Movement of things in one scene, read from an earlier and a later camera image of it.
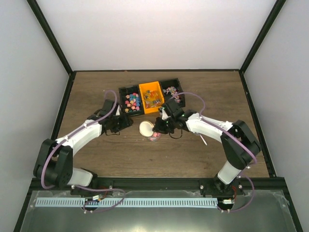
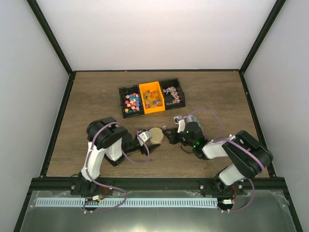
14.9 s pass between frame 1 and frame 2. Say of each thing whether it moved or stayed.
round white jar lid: moved
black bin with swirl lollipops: stayed
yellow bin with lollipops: stayed
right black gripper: moved
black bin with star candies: stayed
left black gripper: moved
